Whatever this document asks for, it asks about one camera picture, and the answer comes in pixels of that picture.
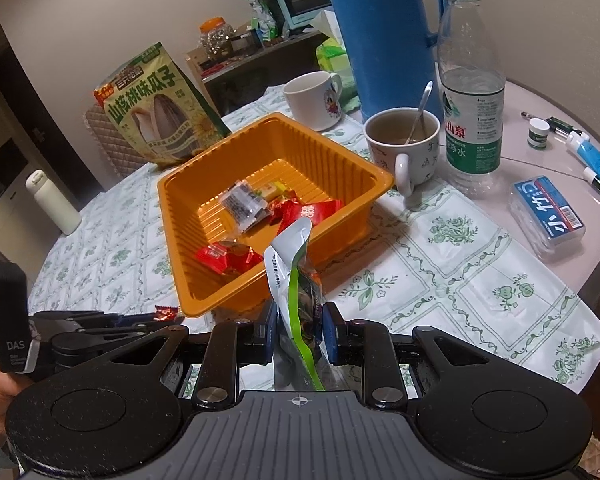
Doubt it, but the small white jar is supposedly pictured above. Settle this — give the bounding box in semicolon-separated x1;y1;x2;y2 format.
526;117;551;150

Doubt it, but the quilted chair back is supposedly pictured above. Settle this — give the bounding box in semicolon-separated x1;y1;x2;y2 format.
82;105;153;176

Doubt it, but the white mug with drink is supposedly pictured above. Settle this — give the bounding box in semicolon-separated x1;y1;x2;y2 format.
363;106;442;197

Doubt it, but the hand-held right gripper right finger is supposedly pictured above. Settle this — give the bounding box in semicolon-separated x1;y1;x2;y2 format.
322;302;503;411

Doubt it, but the sunflower seed bag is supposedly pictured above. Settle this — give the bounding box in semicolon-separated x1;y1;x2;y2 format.
92;42;231;168

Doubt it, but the dark side shelf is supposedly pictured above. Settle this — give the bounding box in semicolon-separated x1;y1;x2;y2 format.
185;30;331;116

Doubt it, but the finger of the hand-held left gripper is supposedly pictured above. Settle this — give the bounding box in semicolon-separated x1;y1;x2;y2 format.
30;310;156;331
50;324;176;368

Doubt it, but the white thermos bottle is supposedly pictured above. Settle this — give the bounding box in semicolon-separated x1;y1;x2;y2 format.
25;170;82;235

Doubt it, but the clear water bottle green cap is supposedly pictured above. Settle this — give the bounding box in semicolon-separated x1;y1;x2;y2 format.
437;0;506;196

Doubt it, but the white mug cartoon print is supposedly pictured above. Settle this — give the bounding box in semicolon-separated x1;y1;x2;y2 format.
282;71;344;132

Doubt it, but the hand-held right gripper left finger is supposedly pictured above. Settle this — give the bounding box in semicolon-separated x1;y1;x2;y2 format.
100;305;278;411

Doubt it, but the green white snack bag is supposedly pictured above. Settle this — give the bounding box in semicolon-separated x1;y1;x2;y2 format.
245;0;278;43

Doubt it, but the green tissue pack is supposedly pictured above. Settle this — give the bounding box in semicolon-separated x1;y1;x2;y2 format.
310;10;353;73

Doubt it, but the dark pen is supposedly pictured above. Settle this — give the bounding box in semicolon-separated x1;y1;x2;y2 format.
521;111;576;133

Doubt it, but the orange plastic tray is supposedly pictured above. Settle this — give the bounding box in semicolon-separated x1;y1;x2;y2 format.
157;112;395;320

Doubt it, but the blue plastic jug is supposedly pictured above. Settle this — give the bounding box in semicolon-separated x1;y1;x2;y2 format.
317;0;446;116

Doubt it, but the yellow candy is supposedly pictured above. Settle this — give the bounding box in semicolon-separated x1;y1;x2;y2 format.
255;180;288;200

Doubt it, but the person's left hand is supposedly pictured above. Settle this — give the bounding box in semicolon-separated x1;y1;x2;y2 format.
0;370;36;433

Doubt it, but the blue white tube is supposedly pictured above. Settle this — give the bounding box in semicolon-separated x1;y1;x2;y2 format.
565;130;600;173

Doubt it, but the clear box blue label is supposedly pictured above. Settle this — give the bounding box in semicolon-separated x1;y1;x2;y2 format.
509;176;586;260

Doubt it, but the white cabinet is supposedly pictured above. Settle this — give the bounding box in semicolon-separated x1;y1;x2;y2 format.
0;125;36;241

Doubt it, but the white green snack pouch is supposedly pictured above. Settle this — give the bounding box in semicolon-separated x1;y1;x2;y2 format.
263;219;333;392

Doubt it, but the metal spoon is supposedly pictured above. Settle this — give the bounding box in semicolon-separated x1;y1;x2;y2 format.
405;80;434;145

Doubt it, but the green cloth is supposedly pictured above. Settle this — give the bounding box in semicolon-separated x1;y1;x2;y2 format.
342;72;366;113

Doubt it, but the glass jar orange lid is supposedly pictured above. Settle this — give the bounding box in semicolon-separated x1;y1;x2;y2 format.
198;17;238;58

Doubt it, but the clear packet dark snack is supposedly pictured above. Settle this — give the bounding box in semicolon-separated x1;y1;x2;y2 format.
219;180;271;233

